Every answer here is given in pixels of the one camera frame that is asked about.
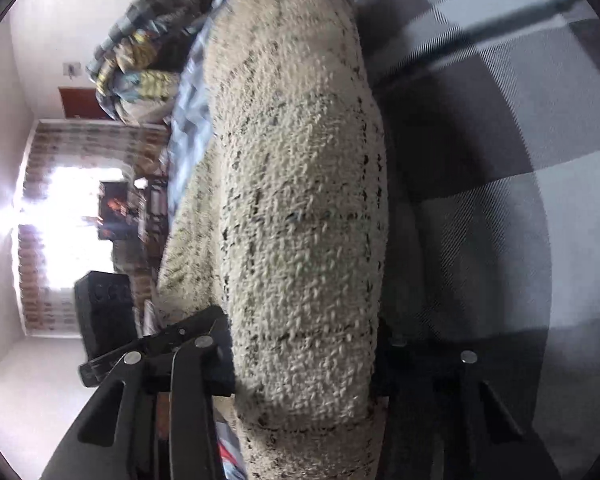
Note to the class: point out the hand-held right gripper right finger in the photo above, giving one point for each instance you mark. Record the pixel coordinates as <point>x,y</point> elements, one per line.
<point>470,410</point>

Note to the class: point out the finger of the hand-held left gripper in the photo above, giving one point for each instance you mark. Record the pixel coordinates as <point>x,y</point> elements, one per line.
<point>155,345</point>

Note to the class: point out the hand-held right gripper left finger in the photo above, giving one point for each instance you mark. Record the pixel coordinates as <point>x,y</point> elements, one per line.
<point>190,400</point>

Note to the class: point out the cream plaid shirt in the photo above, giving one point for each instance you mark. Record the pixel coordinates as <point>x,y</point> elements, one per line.
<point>300,210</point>

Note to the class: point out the pile of patterned clothes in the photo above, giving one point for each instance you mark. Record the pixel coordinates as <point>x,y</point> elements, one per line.
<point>140,55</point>

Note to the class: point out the red cloth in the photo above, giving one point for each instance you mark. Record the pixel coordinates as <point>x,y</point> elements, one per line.
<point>229,452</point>

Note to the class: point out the dark box with orange print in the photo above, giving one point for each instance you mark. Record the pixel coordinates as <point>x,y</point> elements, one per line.
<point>120,210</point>

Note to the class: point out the patterned window curtain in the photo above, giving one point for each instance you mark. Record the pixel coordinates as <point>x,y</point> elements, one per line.
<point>70,135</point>

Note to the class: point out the blue checkered bed sheet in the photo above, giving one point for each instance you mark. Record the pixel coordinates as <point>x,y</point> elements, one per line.
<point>480,210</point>

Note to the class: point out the red wooden door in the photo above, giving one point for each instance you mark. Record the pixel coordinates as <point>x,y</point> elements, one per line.
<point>82,102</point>

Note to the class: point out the wall switch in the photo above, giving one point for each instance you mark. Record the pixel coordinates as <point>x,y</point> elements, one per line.
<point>72,69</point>

